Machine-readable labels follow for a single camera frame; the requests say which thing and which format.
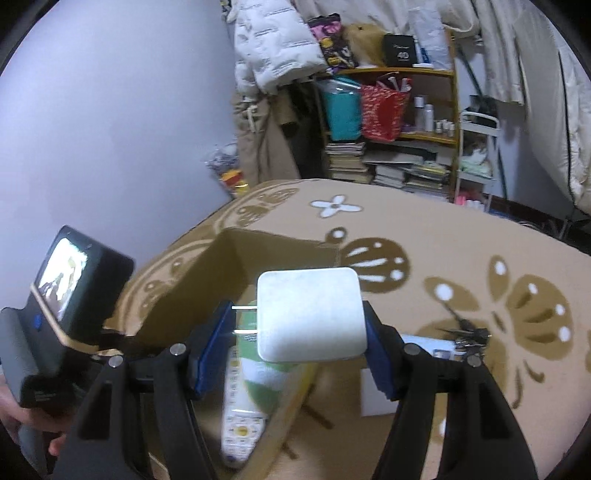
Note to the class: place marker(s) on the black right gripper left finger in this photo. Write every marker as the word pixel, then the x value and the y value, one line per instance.
pixel 106 439

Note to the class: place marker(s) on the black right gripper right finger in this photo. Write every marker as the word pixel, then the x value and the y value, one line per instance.
pixel 483 439

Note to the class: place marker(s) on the brown cardboard box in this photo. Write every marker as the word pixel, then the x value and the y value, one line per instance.
pixel 180 289

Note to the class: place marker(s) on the green Pochacco oval board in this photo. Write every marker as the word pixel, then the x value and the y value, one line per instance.
pixel 260 383

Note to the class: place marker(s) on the white square charger adapter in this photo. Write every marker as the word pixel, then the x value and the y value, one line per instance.
pixel 308 316

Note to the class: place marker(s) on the left hand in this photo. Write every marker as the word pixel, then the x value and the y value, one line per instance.
pixel 13 417

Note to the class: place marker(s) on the bunch of keys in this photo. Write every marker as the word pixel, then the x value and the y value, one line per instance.
pixel 467 336

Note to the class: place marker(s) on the light blue power bank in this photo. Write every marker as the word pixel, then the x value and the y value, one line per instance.
pixel 438 348

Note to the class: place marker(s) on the white remote control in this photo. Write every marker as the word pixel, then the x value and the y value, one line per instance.
pixel 242 423

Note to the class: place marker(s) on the beige patterned round rug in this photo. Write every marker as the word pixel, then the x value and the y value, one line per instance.
pixel 412 254

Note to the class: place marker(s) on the plush toy bag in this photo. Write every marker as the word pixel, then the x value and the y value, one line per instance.
pixel 224 163

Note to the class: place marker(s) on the beige trench coat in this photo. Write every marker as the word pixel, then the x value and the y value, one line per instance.
pixel 263 151

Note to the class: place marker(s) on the stack of books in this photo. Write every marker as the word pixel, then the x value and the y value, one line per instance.
pixel 414 166

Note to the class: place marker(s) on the white metal cart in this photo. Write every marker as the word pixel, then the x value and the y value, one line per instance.
pixel 478 168

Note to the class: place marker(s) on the white puffer jacket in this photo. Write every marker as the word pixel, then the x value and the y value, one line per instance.
pixel 273 47

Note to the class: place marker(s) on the wooden shelf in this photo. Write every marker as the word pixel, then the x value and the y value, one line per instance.
pixel 432 114

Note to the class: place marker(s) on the teal storage bin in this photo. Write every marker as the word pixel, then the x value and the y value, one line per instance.
pixel 342 101

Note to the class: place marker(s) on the red patterned bag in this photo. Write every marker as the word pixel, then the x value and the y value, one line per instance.
pixel 383 108

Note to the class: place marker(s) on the black box labelled 40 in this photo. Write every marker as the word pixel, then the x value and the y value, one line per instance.
pixel 399 50

